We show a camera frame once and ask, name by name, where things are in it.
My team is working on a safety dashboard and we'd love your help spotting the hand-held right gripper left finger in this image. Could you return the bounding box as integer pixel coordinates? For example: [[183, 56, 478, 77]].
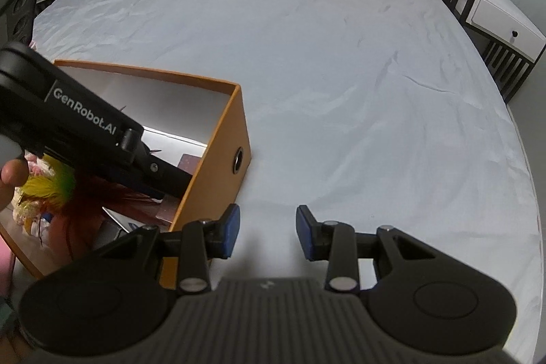
[[102, 204, 242, 297]]

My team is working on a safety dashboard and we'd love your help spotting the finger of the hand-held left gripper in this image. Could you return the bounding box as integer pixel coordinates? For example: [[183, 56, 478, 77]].
[[100, 129, 193, 199]]

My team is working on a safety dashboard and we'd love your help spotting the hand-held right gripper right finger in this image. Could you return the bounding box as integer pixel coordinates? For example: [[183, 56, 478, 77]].
[[296, 205, 432, 293]]

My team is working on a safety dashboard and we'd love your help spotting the orange storage box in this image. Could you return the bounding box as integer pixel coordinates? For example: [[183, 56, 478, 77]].
[[0, 59, 252, 291]]

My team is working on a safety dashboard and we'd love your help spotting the pink plush ball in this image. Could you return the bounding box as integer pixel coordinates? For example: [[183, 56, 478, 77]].
[[25, 154, 57, 178]]

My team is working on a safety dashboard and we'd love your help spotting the red yellow feather toy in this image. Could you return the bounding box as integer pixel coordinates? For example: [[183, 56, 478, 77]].
[[20, 157, 171, 258]]

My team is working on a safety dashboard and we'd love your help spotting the person's left forearm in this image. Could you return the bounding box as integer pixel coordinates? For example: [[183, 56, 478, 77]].
[[0, 330, 38, 364]]

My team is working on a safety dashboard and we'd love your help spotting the person's left hand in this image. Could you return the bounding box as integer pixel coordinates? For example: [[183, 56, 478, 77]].
[[0, 158, 30, 213]]

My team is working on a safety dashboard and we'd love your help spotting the maroon notebook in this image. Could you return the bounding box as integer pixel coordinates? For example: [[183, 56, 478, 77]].
[[177, 152, 202, 179]]

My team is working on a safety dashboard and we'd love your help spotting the grey flat case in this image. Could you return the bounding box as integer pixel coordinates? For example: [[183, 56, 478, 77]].
[[101, 205, 145, 240]]

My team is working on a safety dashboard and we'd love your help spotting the bed with grey sheet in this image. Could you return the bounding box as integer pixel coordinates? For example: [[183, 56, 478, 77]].
[[9, 0, 543, 364]]

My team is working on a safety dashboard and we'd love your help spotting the pink paper pad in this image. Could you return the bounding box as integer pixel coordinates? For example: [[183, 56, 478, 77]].
[[0, 242, 15, 297]]

